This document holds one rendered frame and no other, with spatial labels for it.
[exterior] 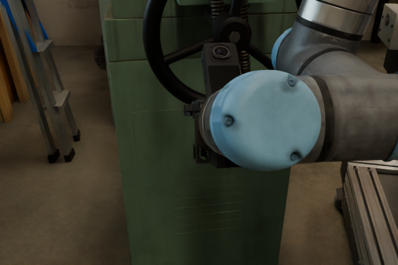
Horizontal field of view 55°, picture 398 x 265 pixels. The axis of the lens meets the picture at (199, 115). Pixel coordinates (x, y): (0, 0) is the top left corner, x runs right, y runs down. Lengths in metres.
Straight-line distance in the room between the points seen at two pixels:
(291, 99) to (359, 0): 0.18
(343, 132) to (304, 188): 1.33
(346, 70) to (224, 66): 0.17
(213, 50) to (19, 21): 1.20
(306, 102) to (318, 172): 1.48
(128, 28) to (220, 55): 0.35
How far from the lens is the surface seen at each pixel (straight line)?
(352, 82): 0.33
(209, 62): 0.48
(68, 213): 1.55
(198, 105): 0.48
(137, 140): 0.90
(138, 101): 0.86
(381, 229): 1.19
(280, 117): 0.27
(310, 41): 0.43
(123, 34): 0.81
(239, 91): 0.27
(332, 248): 1.42
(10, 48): 2.40
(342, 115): 0.31
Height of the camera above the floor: 0.98
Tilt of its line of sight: 27 degrees down
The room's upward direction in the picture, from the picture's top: straight up
